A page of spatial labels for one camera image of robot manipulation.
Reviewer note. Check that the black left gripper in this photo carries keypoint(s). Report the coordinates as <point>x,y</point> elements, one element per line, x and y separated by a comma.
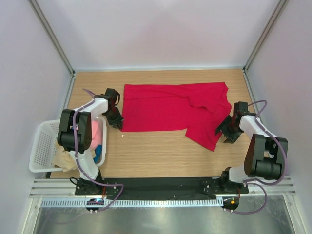
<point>115,119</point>

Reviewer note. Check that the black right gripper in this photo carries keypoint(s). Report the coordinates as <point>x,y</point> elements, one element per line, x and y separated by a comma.
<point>225,131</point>

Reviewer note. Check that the red polo shirt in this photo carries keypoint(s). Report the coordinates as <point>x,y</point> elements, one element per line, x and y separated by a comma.
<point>198,108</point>

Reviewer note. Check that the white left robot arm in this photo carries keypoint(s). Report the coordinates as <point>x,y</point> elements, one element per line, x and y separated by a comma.
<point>75,136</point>

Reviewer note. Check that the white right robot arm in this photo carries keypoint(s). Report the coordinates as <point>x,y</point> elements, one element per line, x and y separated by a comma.
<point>266,157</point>

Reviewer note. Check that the pink t shirt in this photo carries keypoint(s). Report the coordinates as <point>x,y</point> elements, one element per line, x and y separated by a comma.
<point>96,134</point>

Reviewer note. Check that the blue t shirt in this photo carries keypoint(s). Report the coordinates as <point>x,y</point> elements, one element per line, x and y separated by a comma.
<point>98,151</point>

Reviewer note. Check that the beige t shirt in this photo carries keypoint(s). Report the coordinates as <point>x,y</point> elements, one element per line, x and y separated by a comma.
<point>63,159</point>

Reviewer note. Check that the white plastic laundry basket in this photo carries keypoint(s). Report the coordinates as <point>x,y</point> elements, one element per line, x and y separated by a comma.
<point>44,149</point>

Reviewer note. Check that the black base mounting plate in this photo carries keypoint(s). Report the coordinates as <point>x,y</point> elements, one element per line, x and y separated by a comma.
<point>160,189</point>

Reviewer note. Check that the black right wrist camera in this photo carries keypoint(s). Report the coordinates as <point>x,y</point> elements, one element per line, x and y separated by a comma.
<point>240,109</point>

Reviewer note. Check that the aluminium frame rail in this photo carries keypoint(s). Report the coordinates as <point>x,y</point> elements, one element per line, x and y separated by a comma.
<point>62,187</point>

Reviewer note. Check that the white slotted cable duct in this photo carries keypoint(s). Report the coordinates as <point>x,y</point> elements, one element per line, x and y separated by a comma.
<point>97,203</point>

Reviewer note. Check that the left aluminium corner post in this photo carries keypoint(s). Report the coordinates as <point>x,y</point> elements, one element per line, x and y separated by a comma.
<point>50,33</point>

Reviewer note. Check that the aluminium corner post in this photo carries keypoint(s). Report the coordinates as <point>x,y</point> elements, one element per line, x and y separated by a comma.
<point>50,33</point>
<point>279,8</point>

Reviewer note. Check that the right aluminium corner post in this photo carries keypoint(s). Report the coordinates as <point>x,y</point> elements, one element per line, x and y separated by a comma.
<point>279,8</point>

